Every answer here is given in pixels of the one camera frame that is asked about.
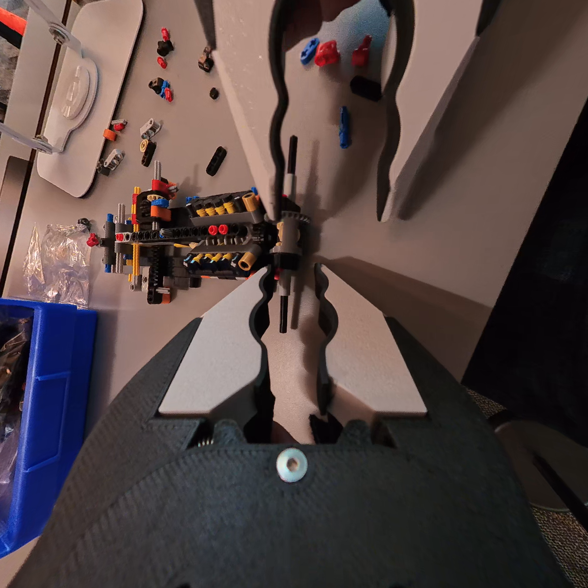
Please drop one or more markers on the black lego beam tan gear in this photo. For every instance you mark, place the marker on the black lego beam tan gear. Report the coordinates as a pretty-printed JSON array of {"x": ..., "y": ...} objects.
[{"x": 147, "y": 151}]

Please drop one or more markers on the grey flat plate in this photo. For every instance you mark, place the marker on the grey flat plate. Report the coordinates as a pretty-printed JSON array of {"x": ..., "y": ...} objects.
[{"x": 13, "y": 206}]

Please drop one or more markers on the black brown lego connector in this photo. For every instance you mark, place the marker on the black brown lego connector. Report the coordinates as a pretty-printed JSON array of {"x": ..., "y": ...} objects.
[{"x": 156, "y": 85}]

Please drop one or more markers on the dark grey lego connector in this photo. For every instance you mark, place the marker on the dark grey lego connector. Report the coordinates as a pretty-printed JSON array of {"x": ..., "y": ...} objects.
[{"x": 102, "y": 169}]

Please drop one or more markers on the orange black striped object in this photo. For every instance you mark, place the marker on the orange black striped object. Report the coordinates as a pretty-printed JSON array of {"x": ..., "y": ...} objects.
[{"x": 13, "y": 23}]

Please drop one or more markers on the magnifying glass on stand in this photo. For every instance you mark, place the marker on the magnifying glass on stand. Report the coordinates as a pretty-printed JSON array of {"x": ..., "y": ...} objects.
[{"x": 76, "y": 92}]

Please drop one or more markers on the black lego pin connector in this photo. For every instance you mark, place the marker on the black lego pin connector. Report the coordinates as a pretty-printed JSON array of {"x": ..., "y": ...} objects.
[{"x": 206, "y": 57}]

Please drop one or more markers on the small black lego piece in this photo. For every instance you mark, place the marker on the small black lego piece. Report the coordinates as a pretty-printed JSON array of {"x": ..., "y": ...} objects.
[{"x": 84, "y": 223}]

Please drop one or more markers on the black lego bush connector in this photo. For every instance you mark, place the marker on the black lego bush connector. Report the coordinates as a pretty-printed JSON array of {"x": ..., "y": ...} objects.
[{"x": 164, "y": 46}]

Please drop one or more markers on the clear empty plastic bag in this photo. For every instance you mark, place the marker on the clear empty plastic bag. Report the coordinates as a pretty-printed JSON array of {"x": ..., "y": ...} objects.
[{"x": 59, "y": 262}]

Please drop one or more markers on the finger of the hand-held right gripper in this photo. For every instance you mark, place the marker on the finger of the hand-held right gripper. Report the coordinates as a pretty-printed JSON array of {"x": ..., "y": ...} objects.
[
  {"x": 243, "y": 92},
  {"x": 432, "y": 92}
]

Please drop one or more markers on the small red lego connector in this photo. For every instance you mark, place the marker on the small red lego connector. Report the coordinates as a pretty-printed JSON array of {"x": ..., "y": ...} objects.
[{"x": 92, "y": 240}]

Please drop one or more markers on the grey flat stand base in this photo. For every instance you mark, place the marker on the grey flat stand base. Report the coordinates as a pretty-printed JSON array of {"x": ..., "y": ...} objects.
[{"x": 115, "y": 69}]

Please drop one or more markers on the red lego axle connector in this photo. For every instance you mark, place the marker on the red lego axle connector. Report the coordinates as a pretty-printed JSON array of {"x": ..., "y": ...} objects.
[{"x": 362, "y": 50}]

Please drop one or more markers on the long blue lego pin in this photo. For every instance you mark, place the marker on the long blue lego pin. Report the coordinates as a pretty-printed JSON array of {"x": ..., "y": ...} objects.
[{"x": 344, "y": 127}]

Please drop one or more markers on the light grey lego connector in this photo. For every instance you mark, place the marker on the light grey lego connector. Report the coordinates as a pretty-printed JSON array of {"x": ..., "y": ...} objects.
[{"x": 150, "y": 128}]

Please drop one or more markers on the blue two-hole lego beam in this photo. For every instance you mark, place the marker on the blue two-hole lego beam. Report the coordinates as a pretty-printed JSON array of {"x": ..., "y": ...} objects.
[{"x": 310, "y": 49}]

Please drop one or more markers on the multicolour lego technic chassis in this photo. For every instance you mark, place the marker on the multicolour lego technic chassis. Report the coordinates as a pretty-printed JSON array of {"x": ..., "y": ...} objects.
[{"x": 183, "y": 234}]

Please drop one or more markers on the grey chair base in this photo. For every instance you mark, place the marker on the grey chair base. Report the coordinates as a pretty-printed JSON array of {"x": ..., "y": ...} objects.
[{"x": 519, "y": 459}]

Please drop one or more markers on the red grey lego pin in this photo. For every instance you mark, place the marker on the red grey lego pin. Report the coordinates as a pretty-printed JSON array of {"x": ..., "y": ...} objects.
[{"x": 119, "y": 125}]

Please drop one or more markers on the blue plastic bin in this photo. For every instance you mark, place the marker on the blue plastic bin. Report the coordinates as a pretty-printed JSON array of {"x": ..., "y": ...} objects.
[{"x": 59, "y": 367}]

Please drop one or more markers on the red lego connector block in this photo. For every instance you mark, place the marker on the red lego connector block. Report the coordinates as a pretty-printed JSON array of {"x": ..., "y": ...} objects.
[{"x": 327, "y": 52}]

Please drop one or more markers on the black two-hole lego beam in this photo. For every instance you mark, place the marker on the black two-hole lego beam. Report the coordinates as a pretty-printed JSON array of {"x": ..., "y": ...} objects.
[{"x": 216, "y": 160}]

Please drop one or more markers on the black three-hole lego beam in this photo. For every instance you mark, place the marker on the black three-hole lego beam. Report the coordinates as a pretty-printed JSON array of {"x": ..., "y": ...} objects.
[{"x": 366, "y": 88}]

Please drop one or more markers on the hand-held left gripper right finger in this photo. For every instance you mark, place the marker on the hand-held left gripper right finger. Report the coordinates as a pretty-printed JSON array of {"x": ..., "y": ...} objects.
[{"x": 372, "y": 363}]

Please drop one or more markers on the plastic bags of lego parts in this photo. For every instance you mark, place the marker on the plastic bags of lego parts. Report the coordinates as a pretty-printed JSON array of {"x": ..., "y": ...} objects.
[{"x": 11, "y": 390}]

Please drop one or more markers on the light grey three-hole lego beam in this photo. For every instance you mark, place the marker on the light grey three-hole lego beam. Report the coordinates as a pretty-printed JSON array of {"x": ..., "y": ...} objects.
[{"x": 114, "y": 158}]

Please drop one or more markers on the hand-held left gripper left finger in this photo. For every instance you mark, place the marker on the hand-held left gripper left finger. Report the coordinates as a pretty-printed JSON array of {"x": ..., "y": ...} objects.
[{"x": 216, "y": 358}]

